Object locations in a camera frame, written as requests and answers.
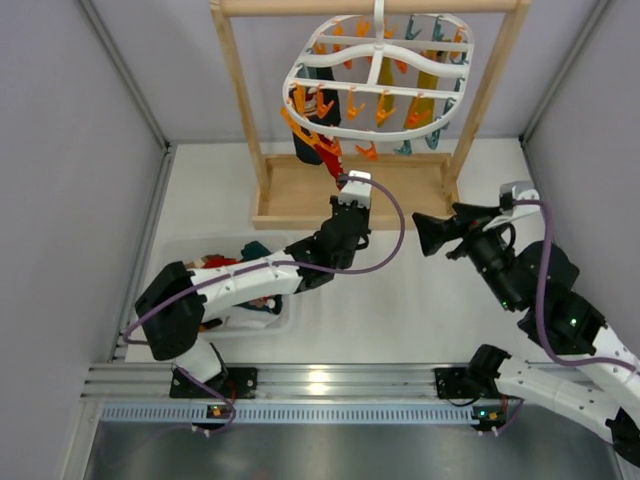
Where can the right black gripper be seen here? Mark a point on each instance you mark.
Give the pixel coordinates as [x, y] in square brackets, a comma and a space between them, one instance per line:
[461, 232]

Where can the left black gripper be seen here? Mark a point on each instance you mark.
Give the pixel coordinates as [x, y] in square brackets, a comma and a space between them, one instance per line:
[347, 211]

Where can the red sock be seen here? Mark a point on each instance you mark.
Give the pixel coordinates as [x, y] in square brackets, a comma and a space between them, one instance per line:
[218, 261]
[330, 152]

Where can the white clip hanger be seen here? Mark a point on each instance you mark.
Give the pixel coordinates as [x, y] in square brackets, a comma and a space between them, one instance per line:
[431, 64]

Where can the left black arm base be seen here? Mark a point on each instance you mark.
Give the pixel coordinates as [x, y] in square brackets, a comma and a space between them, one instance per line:
[235, 383]

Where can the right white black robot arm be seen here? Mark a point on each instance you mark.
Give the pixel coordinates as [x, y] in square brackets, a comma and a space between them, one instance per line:
[572, 332]

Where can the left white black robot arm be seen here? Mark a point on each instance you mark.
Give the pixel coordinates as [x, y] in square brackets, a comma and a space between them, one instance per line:
[179, 300]

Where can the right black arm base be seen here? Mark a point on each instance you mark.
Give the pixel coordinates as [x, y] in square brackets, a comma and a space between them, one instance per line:
[457, 383]

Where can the wooden hanger stand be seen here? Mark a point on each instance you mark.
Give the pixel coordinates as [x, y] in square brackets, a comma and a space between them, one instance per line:
[292, 195]

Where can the green christmas sock in bin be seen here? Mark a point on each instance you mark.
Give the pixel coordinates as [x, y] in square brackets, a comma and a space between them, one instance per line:
[254, 250]

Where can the dark patterned sock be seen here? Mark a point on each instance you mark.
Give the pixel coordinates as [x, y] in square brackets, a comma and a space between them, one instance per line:
[304, 152]

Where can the translucent plastic bin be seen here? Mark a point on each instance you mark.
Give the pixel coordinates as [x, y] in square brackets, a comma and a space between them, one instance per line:
[274, 317]

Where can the dark navy sock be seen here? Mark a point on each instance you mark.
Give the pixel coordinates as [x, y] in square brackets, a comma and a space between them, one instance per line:
[327, 111]

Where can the mustard yellow sock left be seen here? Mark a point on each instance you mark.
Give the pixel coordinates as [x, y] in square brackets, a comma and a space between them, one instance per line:
[386, 78]

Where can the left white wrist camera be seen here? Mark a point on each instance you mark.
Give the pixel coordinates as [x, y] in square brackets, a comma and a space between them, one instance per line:
[356, 189]

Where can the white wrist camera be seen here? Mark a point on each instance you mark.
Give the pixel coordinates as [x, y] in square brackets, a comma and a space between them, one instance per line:
[356, 189]
[518, 199]

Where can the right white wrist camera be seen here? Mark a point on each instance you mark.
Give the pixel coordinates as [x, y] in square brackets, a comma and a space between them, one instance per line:
[518, 199]

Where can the aluminium rail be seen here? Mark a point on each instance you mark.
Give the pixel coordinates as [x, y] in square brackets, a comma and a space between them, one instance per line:
[313, 382]

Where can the perforated cable duct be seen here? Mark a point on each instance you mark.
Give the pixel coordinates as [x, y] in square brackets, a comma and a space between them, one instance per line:
[274, 413]

